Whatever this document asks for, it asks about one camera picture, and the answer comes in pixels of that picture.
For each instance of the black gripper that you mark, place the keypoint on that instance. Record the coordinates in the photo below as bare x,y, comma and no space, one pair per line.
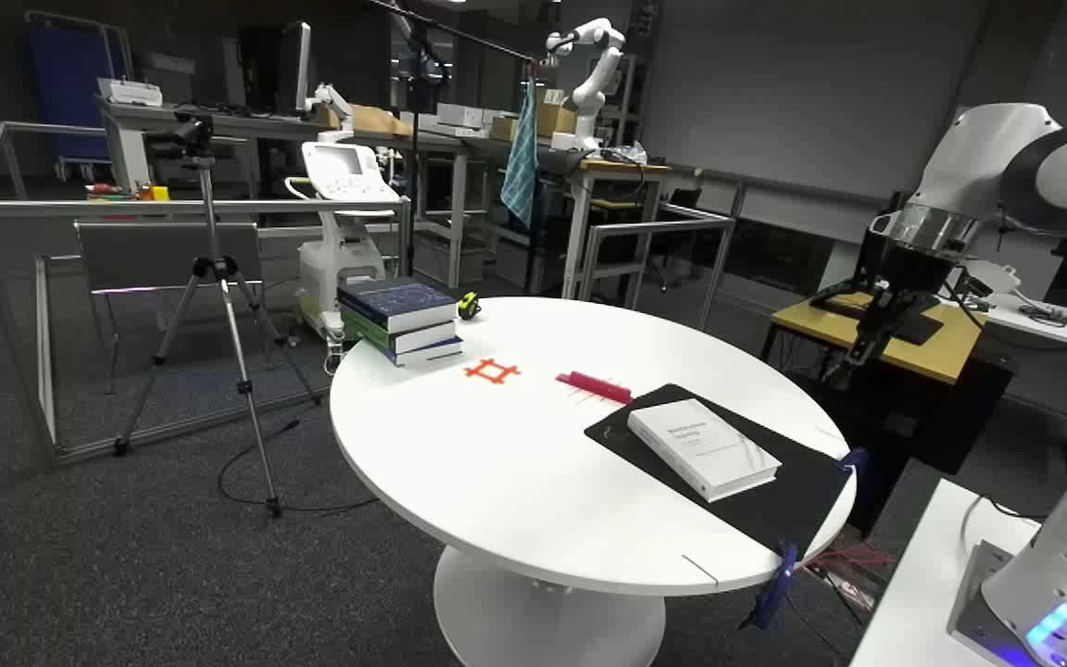
895,279

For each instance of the white paperback book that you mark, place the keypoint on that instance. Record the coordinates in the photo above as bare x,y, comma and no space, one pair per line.
700,447

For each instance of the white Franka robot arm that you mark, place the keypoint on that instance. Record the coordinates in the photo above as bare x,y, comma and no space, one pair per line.
989,150

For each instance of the small white background robot arm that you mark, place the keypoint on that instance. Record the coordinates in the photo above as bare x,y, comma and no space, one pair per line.
595,74

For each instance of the white book with blue spine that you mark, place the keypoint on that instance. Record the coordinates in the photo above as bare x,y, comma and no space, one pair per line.
430,355

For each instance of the green hardcover book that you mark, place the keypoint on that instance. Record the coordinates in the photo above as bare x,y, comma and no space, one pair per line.
419,334

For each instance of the dark blue hardcover book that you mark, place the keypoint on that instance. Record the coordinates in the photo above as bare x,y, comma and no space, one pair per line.
395,300

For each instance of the small black foam pad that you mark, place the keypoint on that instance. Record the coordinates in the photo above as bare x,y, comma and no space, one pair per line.
922,327

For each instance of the yellow top side table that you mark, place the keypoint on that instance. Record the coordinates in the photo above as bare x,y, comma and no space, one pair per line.
934,356

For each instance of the blue tape strip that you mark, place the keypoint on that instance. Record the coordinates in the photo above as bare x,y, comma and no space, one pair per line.
772,594
855,463

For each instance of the black rectangular mat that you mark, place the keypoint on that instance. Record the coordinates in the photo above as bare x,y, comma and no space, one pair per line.
787,508

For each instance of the grey metal railing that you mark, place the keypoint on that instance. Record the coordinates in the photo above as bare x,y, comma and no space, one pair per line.
658,222

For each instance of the white robot stand table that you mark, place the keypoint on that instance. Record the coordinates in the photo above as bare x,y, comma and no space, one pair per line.
915,594

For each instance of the red marker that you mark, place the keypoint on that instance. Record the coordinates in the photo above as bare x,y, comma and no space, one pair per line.
595,388

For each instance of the wooden top workbench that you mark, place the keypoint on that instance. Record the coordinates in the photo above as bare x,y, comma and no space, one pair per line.
611,166

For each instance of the orange square tape marker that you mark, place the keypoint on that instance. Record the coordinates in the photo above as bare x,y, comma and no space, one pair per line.
489,361

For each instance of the cardboard box beside cloth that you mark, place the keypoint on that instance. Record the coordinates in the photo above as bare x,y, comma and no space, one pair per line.
552,119

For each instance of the teal hanging cloth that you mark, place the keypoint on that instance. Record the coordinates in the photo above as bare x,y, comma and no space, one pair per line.
520,167

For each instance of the yellow black tape measure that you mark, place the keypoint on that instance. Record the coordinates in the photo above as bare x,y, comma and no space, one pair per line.
467,306

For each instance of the black boom pole stand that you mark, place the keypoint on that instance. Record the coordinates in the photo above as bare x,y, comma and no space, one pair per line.
412,124

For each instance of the flat cardboard box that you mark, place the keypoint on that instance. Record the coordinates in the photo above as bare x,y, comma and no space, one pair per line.
374,119

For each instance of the white wheeled equipment cart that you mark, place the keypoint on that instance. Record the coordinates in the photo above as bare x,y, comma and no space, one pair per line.
343,173

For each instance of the blue cabinet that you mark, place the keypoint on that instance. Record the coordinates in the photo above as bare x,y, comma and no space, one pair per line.
64,74

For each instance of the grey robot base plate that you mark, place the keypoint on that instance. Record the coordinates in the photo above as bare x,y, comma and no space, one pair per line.
984,594

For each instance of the white round table pedestal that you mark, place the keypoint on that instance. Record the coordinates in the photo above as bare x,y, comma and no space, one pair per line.
546,613

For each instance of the black camera tripod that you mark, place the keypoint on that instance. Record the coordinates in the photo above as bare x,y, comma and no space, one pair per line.
232,315

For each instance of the grey metal frame enclosure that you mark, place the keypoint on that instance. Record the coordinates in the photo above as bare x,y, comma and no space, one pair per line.
186,206

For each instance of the black camera on tripod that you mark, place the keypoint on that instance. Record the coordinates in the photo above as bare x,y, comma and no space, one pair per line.
193,131

